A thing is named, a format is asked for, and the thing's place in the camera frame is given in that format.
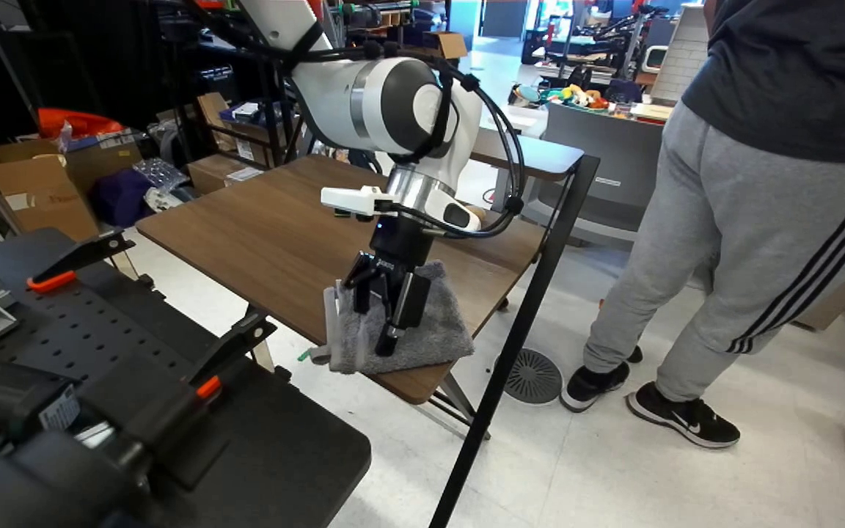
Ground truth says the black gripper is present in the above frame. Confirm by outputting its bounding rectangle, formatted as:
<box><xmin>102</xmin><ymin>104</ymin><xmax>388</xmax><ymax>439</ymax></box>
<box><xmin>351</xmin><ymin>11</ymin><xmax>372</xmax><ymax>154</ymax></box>
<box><xmin>340</xmin><ymin>214</ymin><xmax>437</xmax><ymax>361</ymax></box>

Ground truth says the grey towel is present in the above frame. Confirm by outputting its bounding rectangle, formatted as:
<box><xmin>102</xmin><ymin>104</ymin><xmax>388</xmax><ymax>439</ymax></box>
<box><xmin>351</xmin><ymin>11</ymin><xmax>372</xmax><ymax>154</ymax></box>
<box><xmin>307</xmin><ymin>260</ymin><xmax>478</xmax><ymax>379</ymax></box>

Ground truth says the round grey floor drain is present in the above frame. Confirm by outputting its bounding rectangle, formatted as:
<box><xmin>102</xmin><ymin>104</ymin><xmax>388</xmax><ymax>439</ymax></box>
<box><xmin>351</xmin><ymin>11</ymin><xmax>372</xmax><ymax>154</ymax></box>
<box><xmin>503</xmin><ymin>346</ymin><xmax>566</xmax><ymax>408</ymax></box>

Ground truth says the black perforated workbench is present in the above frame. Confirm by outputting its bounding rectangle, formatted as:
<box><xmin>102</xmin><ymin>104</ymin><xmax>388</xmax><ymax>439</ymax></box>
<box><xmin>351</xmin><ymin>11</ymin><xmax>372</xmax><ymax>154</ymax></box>
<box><xmin>0</xmin><ymin>229</ymin><xmax>376</xmax><ymax>528</ymax></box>

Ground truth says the small flat cardboard box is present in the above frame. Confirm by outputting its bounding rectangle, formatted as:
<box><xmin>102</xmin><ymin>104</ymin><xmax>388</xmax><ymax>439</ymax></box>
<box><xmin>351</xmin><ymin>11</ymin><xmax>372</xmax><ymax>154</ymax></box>
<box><xmin>186</xmin><ymin>153</ymin><xmax>268</xmax><ymax>195</ymax></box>

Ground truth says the cardboard box with flaps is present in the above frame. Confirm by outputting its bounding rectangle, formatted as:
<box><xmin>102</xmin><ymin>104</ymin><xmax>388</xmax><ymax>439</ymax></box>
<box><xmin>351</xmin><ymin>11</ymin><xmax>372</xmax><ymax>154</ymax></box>
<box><xmin>432</xmin><ymin>28</ymin><xmax>470</xmax><ymax>65</ymax></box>

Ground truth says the colourful toys pile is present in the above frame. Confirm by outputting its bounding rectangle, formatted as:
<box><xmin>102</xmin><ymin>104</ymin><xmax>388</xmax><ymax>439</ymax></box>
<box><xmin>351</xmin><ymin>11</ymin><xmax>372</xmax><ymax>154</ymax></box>
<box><xmin>538</xmin><ymin>80</ymin><xmax>632</xmax><ymax>115</ymax></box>

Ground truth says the purple cloth bundle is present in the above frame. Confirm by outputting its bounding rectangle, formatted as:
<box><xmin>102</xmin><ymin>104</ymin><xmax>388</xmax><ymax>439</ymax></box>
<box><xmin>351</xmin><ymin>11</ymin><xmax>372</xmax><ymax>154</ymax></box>
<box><xmin>84</xmin><ymin>168</ymin><xmax>158</xmax><ymax>232</ymax></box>

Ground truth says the orange bag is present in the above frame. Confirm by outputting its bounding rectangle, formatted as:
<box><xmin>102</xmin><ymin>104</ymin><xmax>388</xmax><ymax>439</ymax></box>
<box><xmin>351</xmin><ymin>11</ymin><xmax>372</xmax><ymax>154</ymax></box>
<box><xmin>32</xmin><ymin>104</ymin><xmax>128</xmax><ymax>143</ymax></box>

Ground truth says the large brown cardboard box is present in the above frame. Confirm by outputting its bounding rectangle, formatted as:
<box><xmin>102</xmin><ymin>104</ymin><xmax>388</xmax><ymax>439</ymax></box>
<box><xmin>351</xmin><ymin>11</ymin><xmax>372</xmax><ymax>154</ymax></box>
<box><xmin>0</xmin><ymin>134</ymin><xmax>143</xmax><ymax>245</ymax></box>

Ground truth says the person in grey sweatpants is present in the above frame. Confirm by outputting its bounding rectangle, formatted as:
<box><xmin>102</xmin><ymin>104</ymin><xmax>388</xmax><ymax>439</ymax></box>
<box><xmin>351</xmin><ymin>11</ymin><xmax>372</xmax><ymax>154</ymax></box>
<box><xmin>558</xmin><ymin>0</ymin><xmax>845</xmax><ymax>452</ymax></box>

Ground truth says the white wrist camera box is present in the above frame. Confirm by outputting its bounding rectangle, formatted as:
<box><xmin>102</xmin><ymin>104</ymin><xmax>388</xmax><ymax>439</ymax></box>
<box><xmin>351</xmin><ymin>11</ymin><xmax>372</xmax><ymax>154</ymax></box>
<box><xmin>318</xmin><ymin>182</ymin><xmax>390</xmax><ymax>217</ymax></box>

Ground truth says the black clamp orange handle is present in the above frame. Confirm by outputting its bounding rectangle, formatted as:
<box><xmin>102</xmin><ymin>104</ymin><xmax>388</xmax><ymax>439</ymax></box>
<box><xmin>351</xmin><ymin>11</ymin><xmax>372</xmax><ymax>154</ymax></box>
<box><xmin>23</xmin><ymin>226</ymin><xmax>137</xmax><ymax>298</ymax></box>
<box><xmin>98</xmin><ymin>308</ymin><xmax>280</xmax><ymax>492</ymax></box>

